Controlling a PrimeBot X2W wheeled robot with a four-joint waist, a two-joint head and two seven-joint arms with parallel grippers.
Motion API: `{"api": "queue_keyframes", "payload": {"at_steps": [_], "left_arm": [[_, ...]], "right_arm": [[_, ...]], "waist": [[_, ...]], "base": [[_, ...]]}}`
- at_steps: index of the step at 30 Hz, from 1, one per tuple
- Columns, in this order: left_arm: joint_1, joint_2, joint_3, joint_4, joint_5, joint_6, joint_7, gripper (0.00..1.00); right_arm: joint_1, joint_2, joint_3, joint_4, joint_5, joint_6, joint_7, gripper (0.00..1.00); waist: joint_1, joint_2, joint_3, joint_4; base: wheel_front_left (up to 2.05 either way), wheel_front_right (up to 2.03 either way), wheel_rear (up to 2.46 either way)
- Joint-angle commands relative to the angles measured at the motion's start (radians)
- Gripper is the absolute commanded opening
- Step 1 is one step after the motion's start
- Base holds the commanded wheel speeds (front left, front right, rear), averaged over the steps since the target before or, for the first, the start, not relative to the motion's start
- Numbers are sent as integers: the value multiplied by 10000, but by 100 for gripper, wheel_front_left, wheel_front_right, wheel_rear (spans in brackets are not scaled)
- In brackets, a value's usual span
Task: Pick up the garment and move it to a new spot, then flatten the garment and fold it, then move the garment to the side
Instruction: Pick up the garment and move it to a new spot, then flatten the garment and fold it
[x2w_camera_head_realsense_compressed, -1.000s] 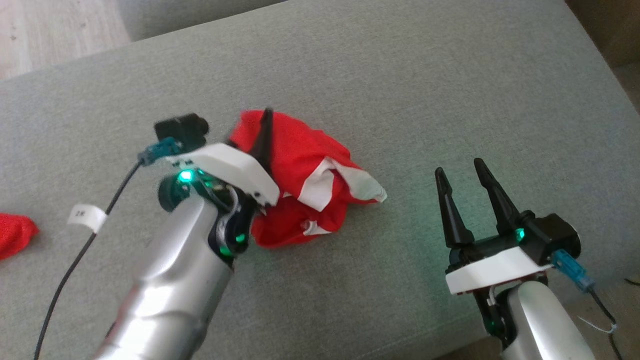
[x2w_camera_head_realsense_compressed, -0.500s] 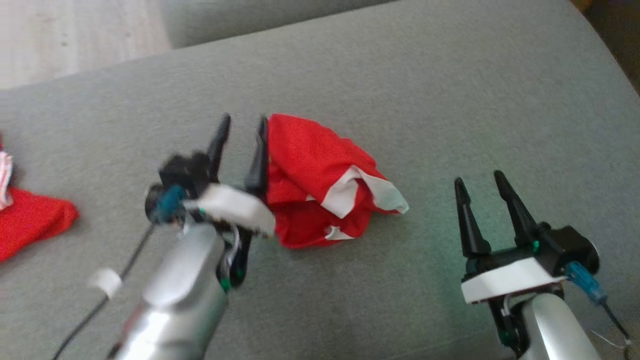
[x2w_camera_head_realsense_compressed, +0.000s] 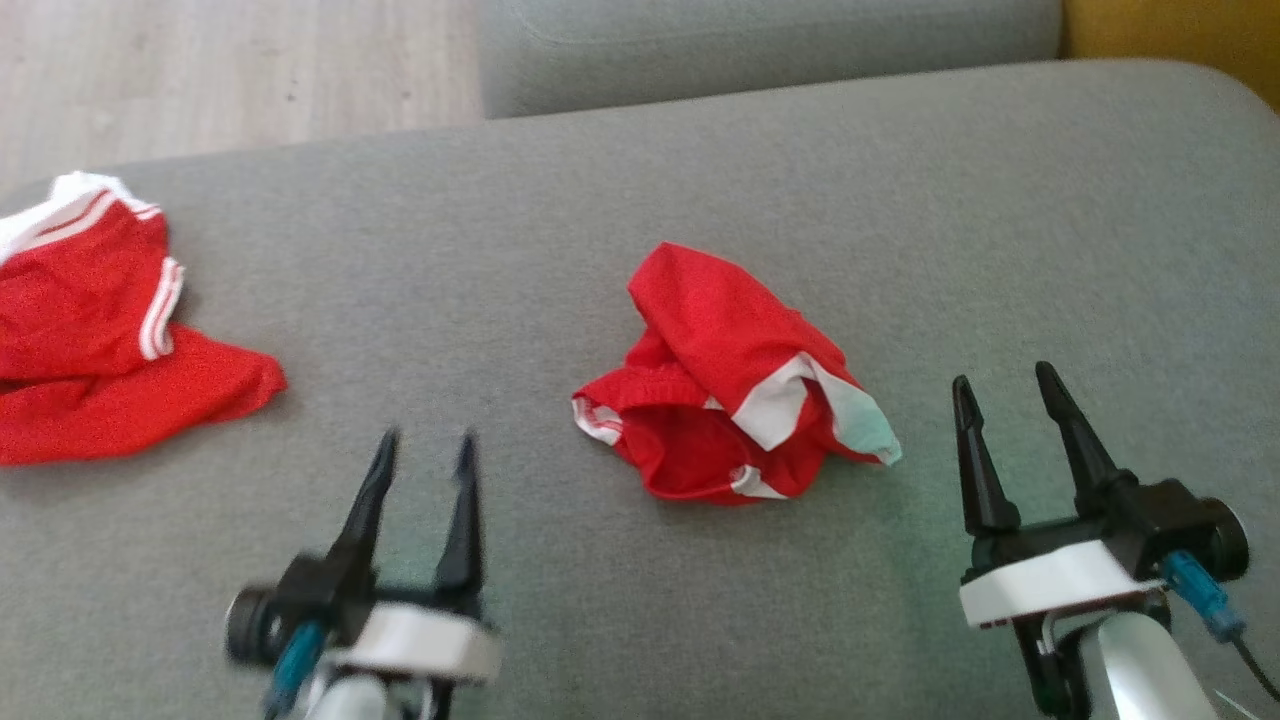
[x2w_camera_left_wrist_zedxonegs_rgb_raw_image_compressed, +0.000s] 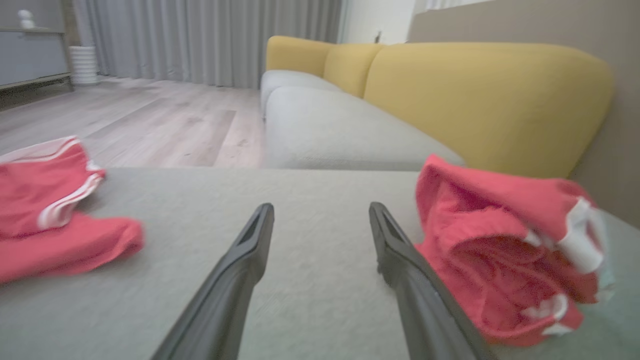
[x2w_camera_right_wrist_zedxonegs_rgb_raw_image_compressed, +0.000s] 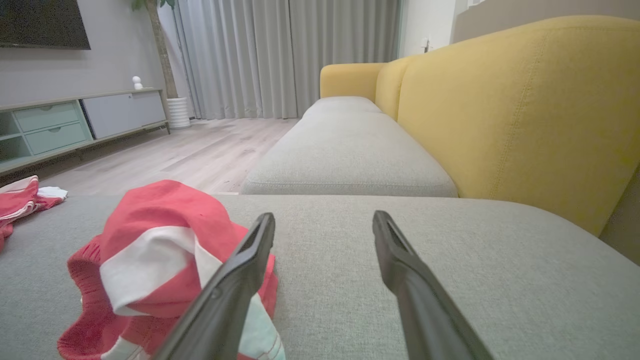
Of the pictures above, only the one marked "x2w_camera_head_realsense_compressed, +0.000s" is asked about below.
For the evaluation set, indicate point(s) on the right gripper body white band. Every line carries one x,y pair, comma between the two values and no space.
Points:
1040,585

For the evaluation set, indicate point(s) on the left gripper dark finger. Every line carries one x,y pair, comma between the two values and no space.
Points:
372,505
463,540

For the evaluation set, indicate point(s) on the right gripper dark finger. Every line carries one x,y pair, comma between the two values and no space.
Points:
985,480
1085,460

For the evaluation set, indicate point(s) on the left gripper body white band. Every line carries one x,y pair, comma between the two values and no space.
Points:
420,640

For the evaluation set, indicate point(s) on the red shorts white trim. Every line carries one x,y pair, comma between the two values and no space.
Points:
720,340

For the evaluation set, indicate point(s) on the red jersey number 23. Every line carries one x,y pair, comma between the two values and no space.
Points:
80,330

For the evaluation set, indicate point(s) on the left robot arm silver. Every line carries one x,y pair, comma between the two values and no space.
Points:
350,700

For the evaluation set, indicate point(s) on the large grey sofa seat cushion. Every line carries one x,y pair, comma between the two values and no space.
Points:
500,250

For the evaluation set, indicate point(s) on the yellow cushion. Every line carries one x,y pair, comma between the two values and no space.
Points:
1180,40

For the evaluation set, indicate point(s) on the small grey sofa cushion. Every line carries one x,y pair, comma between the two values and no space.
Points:
760,50

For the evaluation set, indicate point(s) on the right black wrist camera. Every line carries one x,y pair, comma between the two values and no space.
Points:
1170,515

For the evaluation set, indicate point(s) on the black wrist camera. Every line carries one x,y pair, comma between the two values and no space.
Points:
1170,515
300,600

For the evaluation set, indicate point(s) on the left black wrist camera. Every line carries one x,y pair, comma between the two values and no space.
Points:
300,600

